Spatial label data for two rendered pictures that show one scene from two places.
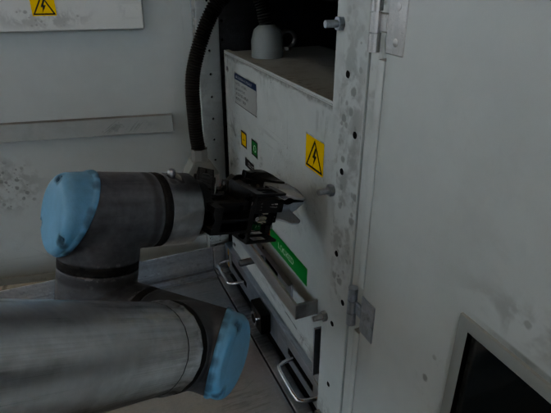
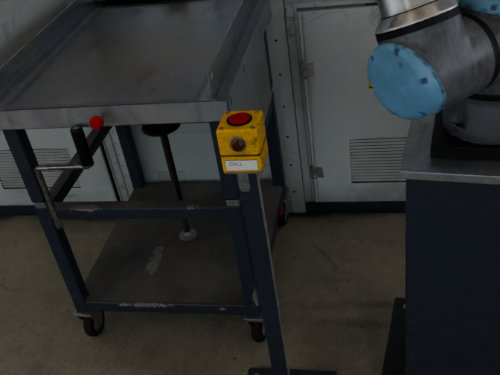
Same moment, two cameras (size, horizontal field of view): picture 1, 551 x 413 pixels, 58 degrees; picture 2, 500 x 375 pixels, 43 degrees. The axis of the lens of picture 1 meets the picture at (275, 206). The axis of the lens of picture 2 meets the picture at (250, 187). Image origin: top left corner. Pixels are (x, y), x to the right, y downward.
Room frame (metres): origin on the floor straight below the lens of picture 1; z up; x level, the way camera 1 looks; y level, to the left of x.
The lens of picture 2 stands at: (-0.54, 1.55, 1.48)
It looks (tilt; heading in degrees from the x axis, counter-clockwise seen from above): 34 degrees down; 308
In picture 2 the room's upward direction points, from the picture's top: 9 degrees counter-clockwise
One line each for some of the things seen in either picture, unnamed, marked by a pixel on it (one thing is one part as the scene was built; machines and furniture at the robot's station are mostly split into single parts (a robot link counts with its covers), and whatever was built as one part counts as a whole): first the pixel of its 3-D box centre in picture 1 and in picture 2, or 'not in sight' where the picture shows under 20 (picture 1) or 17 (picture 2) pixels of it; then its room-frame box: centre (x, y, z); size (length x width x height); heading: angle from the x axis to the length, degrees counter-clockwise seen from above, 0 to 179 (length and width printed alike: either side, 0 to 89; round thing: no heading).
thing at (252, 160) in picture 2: not in sight; (242, 141); (0.13, 0.70, 0.85); 0.08 x 0.08 x 0.10; 23
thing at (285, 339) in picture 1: (276, 311); not in sight; (0.84, 0.00, 0.89); 0.54 x 0.05 x 0.06; 23
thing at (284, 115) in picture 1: (268, 205); not in sight; (0.83, 0.01, 1.15); 0.48 x 0.01 x 0.48; 23
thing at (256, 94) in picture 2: not in sight; (170, 164); (0.68, 0.36, 0.46); 0.64 x 0.58 x 0.66; 113
